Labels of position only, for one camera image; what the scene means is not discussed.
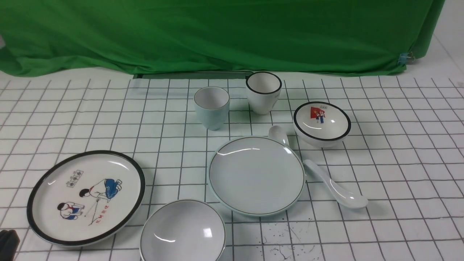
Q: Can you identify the white grid table mat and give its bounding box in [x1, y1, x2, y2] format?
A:
[0, 76, 463, 261]

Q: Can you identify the white ceramic spoon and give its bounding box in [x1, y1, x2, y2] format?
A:
[303, 159, 368, 209]

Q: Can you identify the light blue plate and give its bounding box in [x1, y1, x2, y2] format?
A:
[207, 136, 306, 217]

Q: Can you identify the light blue cup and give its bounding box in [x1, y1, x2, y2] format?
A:
[193, 86, 230, 131]

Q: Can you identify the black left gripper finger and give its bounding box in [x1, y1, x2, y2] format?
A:
[0, 230, 20, 261]

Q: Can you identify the green backdrop cloth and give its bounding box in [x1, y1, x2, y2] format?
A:
[0, 0, 444, 76]

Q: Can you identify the white bowl black rim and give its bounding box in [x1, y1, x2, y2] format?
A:
[292, 101, 352, 148]

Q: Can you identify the small white spoon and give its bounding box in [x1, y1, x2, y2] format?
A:
[268, 125, 290, 148]

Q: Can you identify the white cup black rim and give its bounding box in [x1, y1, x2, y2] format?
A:
[245, 72, 283, 115]

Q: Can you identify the light blue bowl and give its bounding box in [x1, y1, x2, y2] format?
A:
[139, 199, 227, 261]

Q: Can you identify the white cartoon plate black rim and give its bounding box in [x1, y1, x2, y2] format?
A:
[26, 150, 146, 247]

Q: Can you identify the blue binder clip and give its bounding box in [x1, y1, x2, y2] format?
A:
[397, 52, 416, 65]

